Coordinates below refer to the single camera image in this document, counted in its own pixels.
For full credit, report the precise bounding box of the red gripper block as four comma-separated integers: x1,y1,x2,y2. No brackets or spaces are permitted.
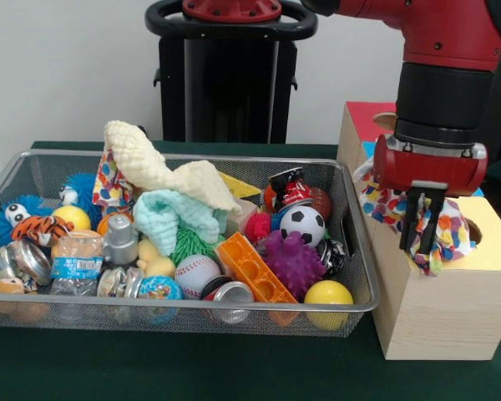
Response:
373,134,488,254

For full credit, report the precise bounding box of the dotted paper napkin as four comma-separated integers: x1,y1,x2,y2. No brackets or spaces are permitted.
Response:
92,148,134,208
352,157,478,277

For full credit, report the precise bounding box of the wooden three-hole sorting box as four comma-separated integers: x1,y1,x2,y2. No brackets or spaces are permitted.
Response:
337,101,501,361

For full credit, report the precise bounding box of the silver mesh bin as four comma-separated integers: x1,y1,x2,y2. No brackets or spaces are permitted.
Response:
0,149,381,339

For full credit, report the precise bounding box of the brown toy football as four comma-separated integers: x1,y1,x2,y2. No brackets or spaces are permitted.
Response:
308,186,333,223

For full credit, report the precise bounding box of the smooth yellow ball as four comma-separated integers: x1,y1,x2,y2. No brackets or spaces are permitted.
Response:
303,279,355,331

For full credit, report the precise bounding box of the black and white soccer ball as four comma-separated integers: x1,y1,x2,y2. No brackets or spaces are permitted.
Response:
279,205,326,248

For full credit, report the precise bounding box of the purple spiky ball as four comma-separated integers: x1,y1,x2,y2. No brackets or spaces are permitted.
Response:
261,229,327,302

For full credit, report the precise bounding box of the orange plastic building block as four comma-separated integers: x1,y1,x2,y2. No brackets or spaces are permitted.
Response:
215,232,298,305

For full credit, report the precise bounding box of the white baseball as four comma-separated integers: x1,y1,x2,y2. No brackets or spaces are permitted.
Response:
174,254,222,301

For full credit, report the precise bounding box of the mint green cloth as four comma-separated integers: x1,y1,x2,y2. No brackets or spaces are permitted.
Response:
132,190,230,256

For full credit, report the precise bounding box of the cream knitted cloth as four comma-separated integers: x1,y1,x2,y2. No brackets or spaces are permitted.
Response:
104,119,244,215

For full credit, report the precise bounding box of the orange striped tiger plush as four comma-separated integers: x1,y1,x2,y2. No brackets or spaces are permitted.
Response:
11,215,75,247

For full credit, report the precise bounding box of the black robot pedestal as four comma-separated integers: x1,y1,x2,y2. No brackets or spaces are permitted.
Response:
144,0,319,145

